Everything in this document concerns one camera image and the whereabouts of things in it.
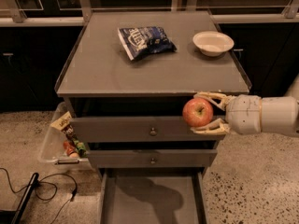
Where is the bottom grey drawer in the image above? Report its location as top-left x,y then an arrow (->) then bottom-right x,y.
98,168 -> 210,224

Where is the grey drawer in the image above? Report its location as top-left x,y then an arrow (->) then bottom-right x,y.
71,116 -> 225,143
98,168 -> 210,224
88,149 -> 217,168

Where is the snack packet in bin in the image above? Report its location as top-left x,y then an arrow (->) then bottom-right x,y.
50,111 -> 86,158

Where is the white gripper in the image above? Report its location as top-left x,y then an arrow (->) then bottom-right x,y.
191,91 -> 262,135

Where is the top grey drawer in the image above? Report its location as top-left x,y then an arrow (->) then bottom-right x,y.
71,116 -> 225,143

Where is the white bowl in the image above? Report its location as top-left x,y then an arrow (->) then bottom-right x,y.
192,31 -> 235,57

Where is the black cable on floor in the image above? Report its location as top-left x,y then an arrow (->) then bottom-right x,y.
0,167 -> 78,224

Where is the grey drawer cabinet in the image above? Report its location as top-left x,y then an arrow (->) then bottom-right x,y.
53,10 -> 252,224

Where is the blue chip bag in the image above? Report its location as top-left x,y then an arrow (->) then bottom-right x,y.
118,26 -> 177,61

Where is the red apple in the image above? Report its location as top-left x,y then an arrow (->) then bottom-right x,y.
182,98 -> 213,127

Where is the middle grey drawer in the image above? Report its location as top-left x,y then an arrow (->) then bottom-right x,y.
88,149 -> 217,168

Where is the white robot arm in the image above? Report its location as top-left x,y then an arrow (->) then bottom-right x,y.
191,91 -> 299,137

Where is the clear plastic bin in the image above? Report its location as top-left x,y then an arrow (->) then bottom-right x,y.
38,102 -> 92,171

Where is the black device on floor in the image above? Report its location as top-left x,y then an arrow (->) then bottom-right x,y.
0,173 -> 39,224

